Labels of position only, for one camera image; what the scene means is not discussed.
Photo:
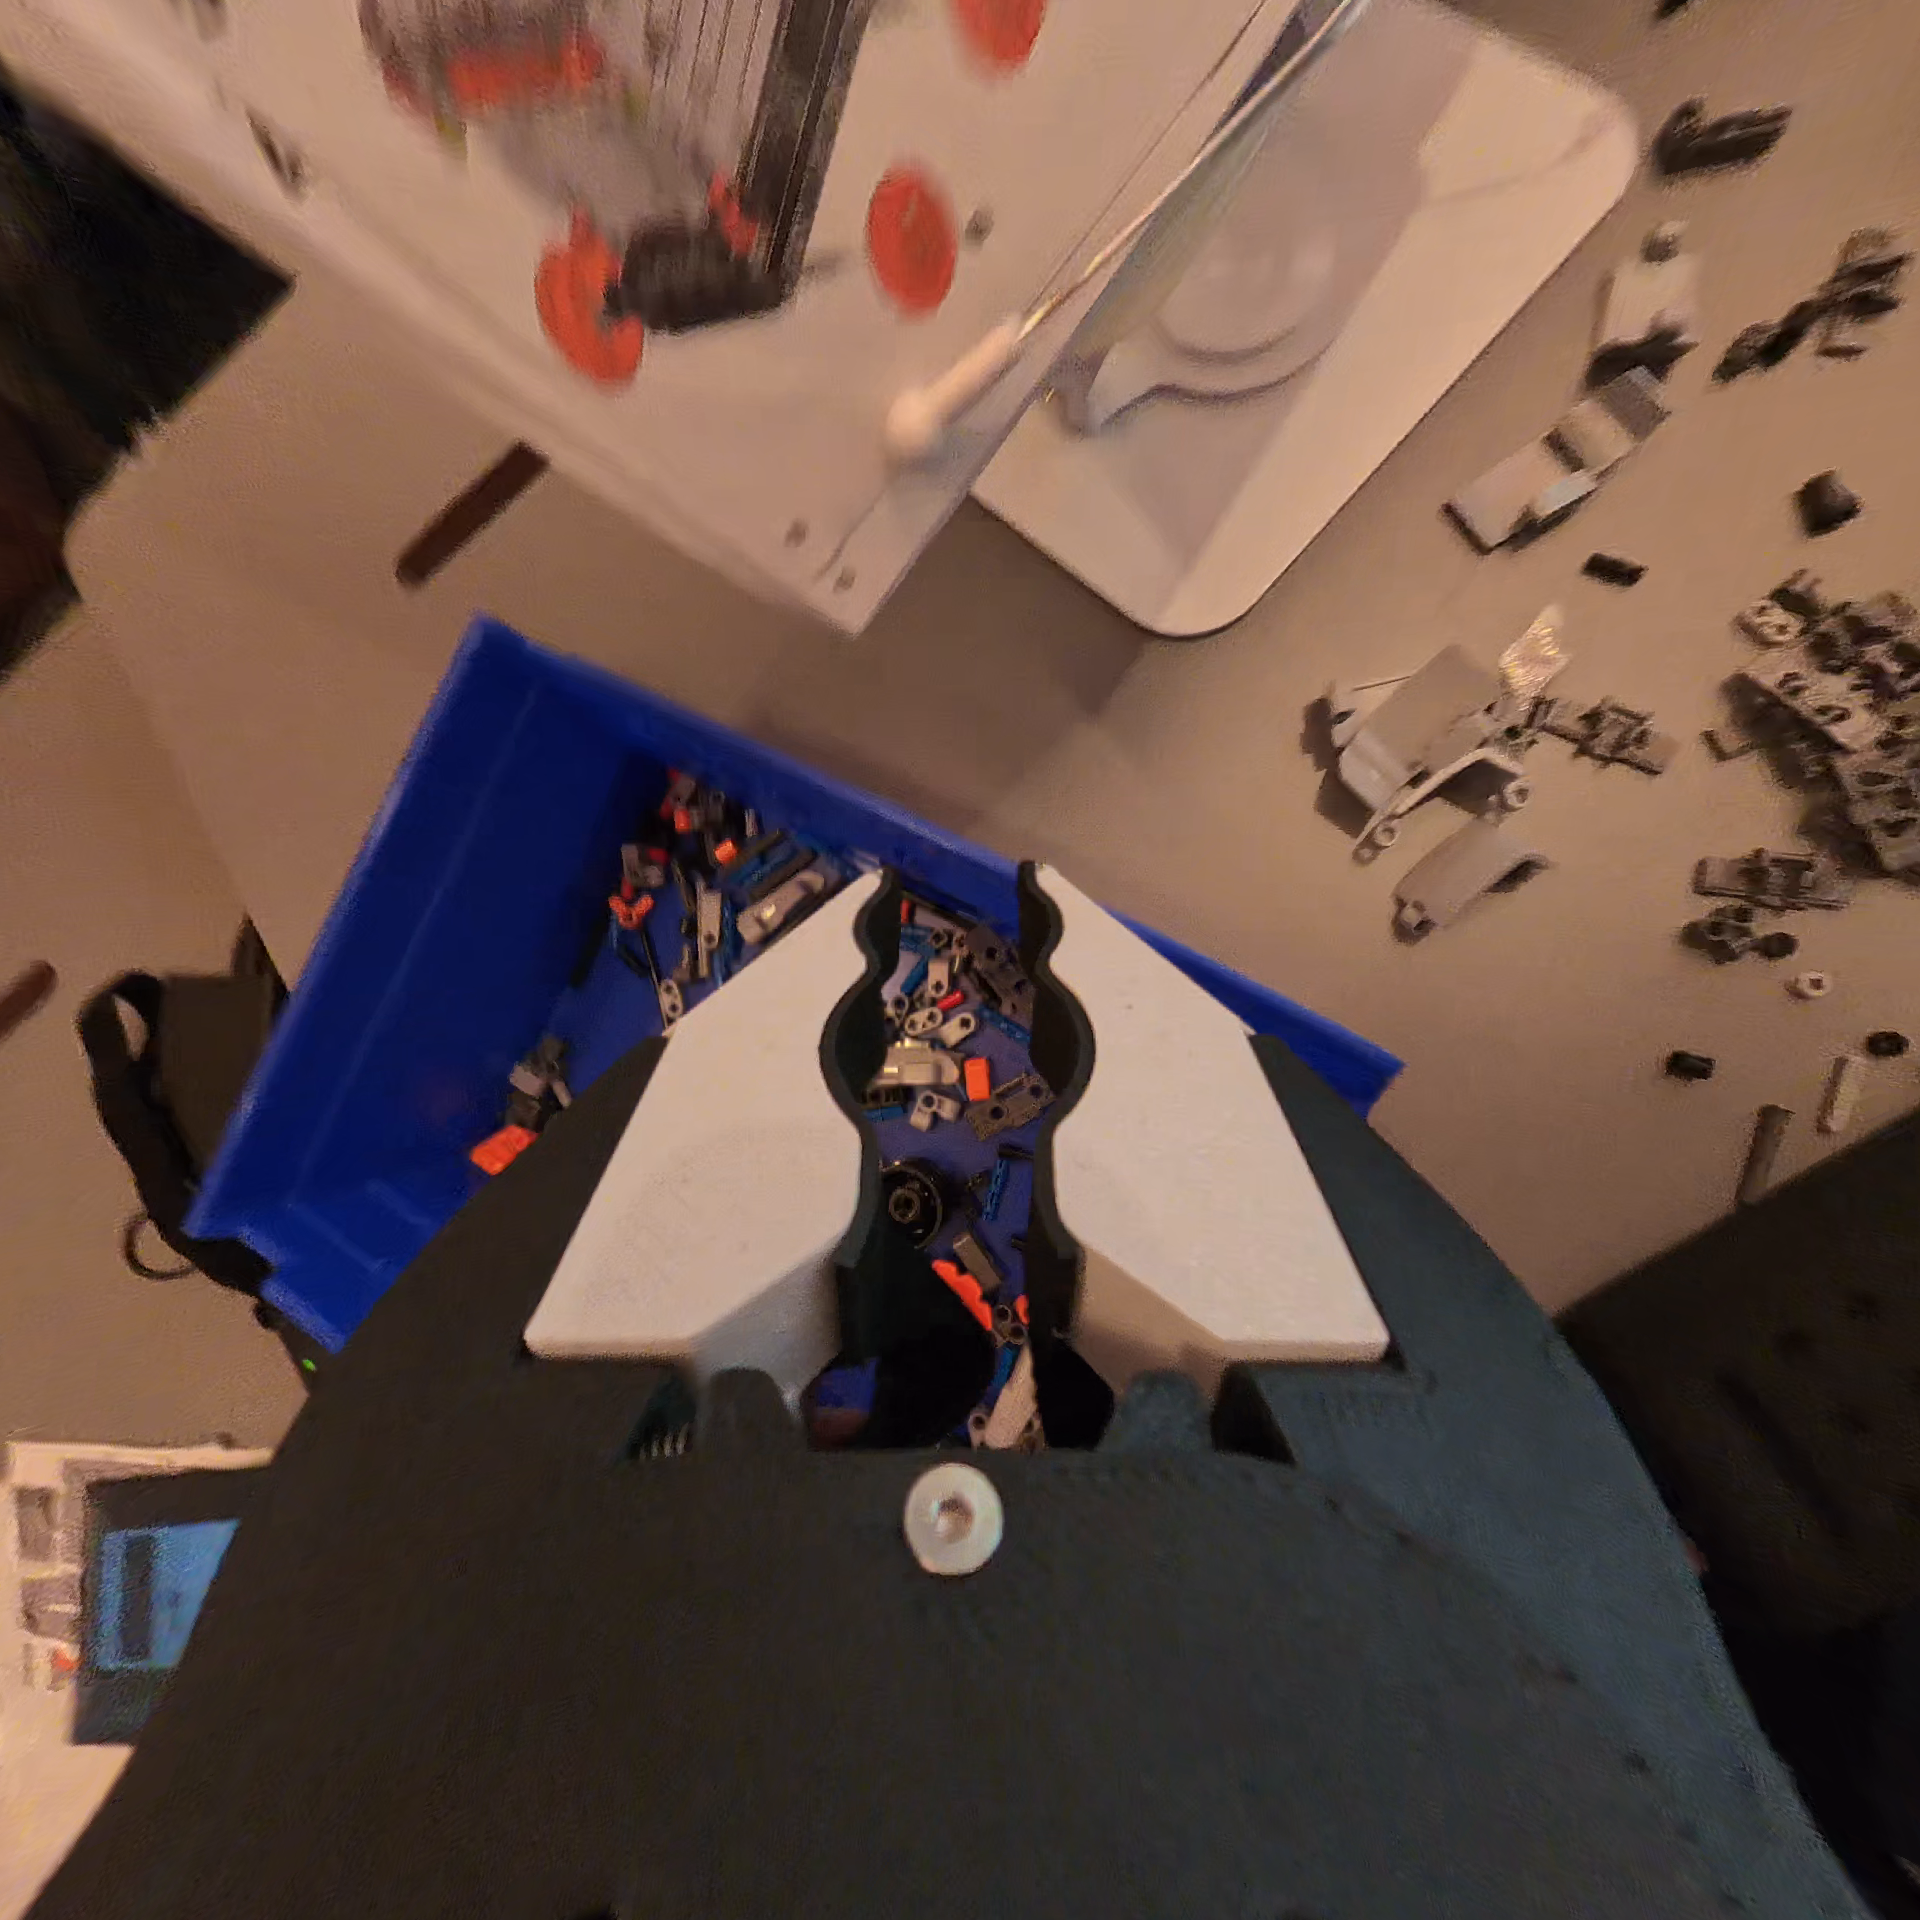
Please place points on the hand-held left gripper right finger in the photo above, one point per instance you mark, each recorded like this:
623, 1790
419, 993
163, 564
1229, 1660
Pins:
1201, 1184

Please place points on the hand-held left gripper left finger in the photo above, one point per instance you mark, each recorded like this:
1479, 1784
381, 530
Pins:
705, 1170

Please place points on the heap of mixed coloured pieces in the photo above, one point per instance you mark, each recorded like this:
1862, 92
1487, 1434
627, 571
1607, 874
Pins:
961, 1036

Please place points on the blue plastic bin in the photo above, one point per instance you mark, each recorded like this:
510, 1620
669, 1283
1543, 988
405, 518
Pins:
434, 961

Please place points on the black square connector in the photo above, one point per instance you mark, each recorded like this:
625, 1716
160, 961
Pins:
1690, 1066

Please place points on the grey axle rod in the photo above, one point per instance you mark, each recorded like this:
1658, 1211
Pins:
1766, 1155

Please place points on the dark grey holed connector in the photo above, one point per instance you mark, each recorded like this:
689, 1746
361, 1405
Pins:
1549, 716

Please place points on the grey plate with clips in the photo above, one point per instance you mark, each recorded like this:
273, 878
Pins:
1869, 281
1629, 739

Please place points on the clear plastic bit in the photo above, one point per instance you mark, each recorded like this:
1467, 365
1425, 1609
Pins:
1533, 646

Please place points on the pale grey short rod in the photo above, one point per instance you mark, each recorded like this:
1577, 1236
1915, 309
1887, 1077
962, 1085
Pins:
1838, 1096

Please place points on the grey plate with round connector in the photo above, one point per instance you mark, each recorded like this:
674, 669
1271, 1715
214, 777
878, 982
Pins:
1769, 883

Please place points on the black dimpled foam pad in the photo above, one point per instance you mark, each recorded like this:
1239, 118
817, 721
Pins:
1799, 1425

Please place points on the device with blue screen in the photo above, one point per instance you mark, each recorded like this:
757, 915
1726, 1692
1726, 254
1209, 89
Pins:
150, 1589

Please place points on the small black pin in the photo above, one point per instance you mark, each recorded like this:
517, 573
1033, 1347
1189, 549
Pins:
1613, 570

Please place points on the printed white paper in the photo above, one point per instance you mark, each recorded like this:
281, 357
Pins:
32, 1574

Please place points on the pile of grey clip plates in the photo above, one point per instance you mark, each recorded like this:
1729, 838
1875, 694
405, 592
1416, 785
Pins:
1846, 704

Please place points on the pale grey angled panel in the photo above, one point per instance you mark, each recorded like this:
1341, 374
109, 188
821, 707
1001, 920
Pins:
1559, 464

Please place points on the pale blue book stand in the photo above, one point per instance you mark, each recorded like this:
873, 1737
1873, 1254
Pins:
1245, 329

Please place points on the white rounded tray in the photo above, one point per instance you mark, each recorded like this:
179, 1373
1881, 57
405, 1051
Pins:
1425, 300

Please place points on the black round connector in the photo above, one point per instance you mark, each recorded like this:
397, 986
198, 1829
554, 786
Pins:
1826, 504

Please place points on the pale curved panel with pins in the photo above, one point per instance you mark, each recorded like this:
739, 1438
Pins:
1641, 300

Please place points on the black and grey connector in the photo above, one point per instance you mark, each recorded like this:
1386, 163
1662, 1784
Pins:
1769, 347

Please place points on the grey angled holed beam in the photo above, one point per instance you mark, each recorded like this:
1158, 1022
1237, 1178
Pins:
1722, 136

